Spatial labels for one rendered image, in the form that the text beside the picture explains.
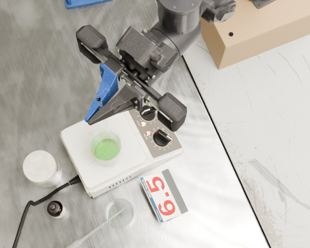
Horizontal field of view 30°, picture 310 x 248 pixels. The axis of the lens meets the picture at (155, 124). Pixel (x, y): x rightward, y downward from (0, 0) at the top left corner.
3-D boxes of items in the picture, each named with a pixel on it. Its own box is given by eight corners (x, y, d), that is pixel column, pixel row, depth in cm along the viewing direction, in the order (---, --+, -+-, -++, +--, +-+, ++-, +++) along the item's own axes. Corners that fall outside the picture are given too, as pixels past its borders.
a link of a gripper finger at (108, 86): (104, 77, 82) (101, 61, 76) (122, 93, 81) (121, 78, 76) (69, 111, 80) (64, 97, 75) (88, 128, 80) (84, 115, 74)
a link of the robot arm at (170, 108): (116, 13, 85) (114, -8, 79) (212, 93, 82) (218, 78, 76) (77, 50, 83) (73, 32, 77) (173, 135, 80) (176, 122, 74)
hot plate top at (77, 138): (118, 104, 106) (118, 102, 105) (148, 160, 103) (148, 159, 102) (59, 132, 104) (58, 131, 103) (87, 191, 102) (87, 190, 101)
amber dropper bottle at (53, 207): (47, 209, 109) (40, 204, 102) (60, 200, 109) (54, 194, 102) (56, 222, 108) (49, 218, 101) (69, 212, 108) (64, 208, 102)
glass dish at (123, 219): (138, 203, 109) (137, 201, 107) (130, 232, 108) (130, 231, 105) (109, 196, 109) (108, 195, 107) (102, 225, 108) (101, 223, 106)
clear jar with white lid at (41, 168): (48, 195, 109) (41, 189, 101) (24, 176, 110) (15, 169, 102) (68, 170, 110) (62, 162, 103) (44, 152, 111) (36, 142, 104)
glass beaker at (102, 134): (111, 174, 102) (108, 166, 94) (87, 157, 103) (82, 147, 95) (131, 148, 103) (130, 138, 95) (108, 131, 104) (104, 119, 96)
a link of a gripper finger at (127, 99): (123, 94, 81) (122, 79, 76) (142, 110, 81) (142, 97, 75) (89, 129, 80) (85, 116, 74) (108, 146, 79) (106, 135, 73)
